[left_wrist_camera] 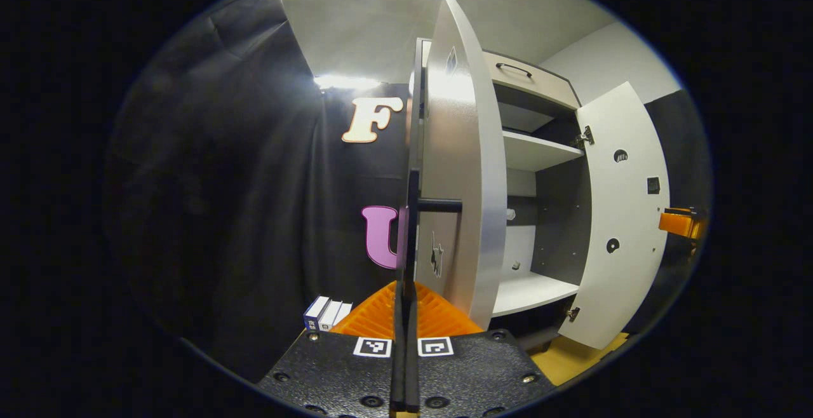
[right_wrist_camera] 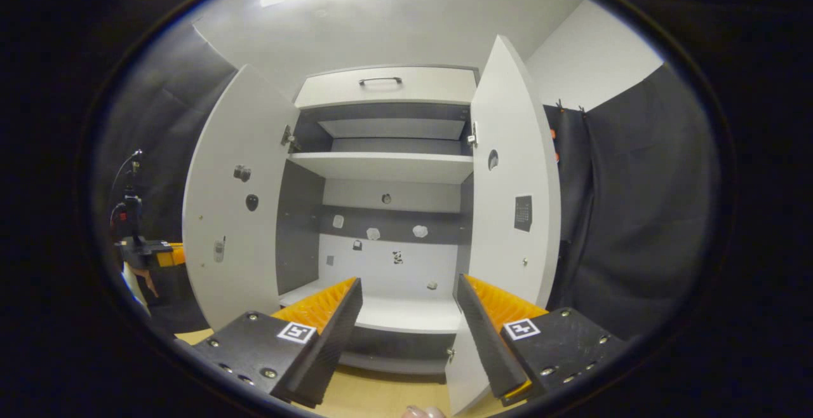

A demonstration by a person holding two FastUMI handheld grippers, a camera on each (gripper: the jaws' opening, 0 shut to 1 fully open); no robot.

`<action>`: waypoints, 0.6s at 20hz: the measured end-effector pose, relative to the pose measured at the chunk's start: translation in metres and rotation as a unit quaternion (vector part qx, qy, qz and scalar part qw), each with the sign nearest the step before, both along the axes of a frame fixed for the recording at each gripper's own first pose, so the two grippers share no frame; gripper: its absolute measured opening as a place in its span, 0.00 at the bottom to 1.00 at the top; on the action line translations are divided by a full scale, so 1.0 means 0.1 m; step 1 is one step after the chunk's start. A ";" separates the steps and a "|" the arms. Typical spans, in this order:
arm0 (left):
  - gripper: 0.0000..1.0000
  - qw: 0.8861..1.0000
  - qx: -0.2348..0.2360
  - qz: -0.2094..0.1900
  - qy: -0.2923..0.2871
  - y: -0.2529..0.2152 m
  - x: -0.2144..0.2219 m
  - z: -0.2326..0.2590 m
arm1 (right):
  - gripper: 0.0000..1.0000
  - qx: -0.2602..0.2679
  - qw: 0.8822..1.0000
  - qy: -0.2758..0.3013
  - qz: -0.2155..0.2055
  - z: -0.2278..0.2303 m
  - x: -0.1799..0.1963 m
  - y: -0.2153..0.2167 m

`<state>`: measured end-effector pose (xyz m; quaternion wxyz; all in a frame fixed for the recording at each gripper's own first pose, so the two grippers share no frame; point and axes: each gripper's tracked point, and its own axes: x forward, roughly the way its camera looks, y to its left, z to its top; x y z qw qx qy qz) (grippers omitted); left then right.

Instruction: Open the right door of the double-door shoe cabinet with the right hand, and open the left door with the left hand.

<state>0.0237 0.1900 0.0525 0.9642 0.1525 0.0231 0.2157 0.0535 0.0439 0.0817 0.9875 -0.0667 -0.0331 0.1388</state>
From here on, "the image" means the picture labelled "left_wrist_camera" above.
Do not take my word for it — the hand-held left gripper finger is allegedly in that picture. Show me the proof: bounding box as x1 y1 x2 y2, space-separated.
406 280 556 415
257 280 407 415

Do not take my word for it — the white cabinet door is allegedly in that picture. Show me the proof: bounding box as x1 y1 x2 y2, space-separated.
559 81 671 350
406 0 509 331

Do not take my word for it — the white double-door shoe cabinet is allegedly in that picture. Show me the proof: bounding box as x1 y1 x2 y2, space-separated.
413 37 595 349

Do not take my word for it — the black door handle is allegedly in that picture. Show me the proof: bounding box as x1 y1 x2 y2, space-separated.
394 169 464 292

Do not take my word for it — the white cabinet drawer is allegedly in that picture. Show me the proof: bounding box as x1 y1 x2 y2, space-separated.
483 50 582 111

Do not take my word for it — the small white blue box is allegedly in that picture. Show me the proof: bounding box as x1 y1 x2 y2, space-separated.
304 295 331 332

